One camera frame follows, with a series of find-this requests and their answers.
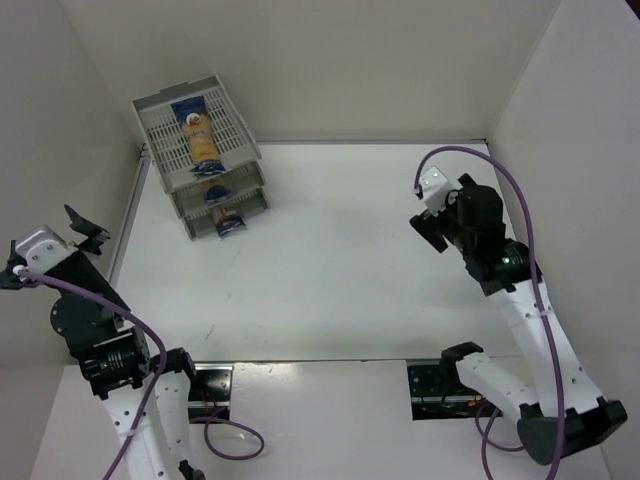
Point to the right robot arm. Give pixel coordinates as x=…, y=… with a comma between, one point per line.
x=560, y=390

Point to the blue yellow spaghetti bag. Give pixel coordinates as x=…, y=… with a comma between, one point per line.
x=216, y=189

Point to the aluminium frame rail left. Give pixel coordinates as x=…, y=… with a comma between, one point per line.
x=122, y=238

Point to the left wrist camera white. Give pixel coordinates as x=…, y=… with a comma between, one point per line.
x=43, y=249

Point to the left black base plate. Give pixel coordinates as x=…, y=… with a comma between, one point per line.
x=210, y=392

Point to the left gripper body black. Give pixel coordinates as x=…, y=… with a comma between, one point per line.
x=81, y=264

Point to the pasta bag label side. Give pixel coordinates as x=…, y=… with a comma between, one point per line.
x=192, y=116
x=227, y=220

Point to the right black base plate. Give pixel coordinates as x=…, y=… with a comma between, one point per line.
x=432, y=400

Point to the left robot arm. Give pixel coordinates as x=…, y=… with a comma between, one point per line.
x=142, y=385

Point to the grey three-tier tray shelf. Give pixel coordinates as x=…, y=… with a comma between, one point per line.
x=172, y=157

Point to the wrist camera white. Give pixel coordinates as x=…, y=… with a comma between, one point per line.
x=433, y=188
x=43, y=249

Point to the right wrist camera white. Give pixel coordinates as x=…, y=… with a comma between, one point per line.
x=433, y=188

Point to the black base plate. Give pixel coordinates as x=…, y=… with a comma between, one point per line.
x=210, y=392
x=432, y=400

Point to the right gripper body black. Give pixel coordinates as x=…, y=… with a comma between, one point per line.
x=441, y=222

